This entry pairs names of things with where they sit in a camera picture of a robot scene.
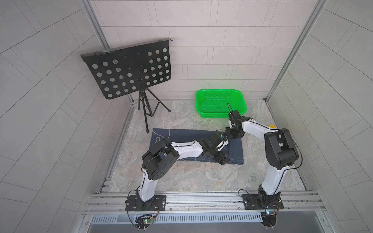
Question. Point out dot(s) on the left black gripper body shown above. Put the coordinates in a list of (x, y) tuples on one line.
[(216, 155)]

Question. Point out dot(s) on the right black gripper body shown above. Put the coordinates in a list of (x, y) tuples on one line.
[(232, 133)]

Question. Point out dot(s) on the dark blue pillowcase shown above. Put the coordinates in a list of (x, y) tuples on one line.
[(233, 149)]

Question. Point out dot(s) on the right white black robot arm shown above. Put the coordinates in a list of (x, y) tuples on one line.
[(280, 149)]

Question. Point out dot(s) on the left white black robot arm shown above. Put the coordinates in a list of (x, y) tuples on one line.
[(157, 161)]

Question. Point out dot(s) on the green plastic basket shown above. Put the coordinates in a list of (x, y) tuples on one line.
[(218, 103)]

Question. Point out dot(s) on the black perforated music stand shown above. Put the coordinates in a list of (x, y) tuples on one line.
[(125, 70)]

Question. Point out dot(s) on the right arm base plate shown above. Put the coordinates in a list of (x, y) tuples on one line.
[(262, 201)]

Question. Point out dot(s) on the right circuit board with wires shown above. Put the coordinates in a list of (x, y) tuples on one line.
[(269, 216)]

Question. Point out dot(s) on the circuit board with wires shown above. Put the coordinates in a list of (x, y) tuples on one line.
[(269, 216), (146, 220)]

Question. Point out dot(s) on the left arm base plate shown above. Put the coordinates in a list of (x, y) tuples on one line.
[(135, 203)]

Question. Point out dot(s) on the left circuit board with wires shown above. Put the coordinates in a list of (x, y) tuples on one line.
[(146, 220)]

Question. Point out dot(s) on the aluminium rail frame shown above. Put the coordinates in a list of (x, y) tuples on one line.
[(200, 207)]

